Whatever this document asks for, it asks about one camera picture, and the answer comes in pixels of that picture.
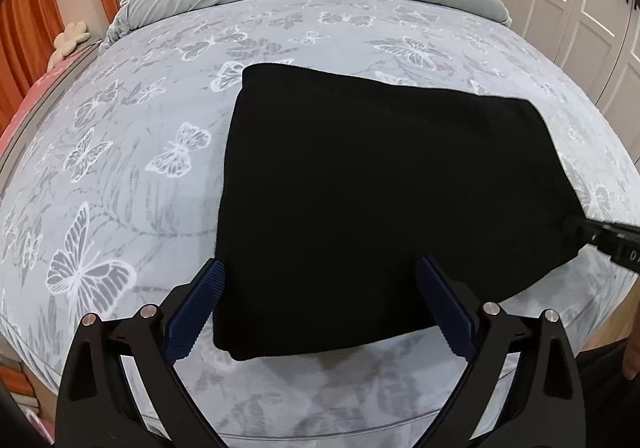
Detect bed with butterfly print sheet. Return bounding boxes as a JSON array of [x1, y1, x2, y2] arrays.
[[0, 0, 640, 448]]

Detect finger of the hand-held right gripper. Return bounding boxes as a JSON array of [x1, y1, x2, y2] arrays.
[[562, 213, 640, 273]]

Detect person's dark clothing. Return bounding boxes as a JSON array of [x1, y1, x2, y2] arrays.
[[575, 338, 640, 434]]

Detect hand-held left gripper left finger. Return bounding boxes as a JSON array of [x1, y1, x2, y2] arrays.
[[55, 258, 228, 448]]

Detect person's right forearm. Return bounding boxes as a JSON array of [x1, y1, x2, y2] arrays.
[[624, 323, 640, 379]]

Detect black pants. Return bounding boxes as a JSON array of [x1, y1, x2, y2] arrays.
[[212, 62, 583, 363]]

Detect white flower shaped cushion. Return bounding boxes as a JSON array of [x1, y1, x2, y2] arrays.
[[52, 20, 92, 61]]

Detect pink blanket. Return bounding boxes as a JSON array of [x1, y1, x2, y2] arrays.
[[0, 42, 101, 133]]

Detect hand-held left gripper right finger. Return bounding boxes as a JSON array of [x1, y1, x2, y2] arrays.
[[417, 255, 588, 448]]

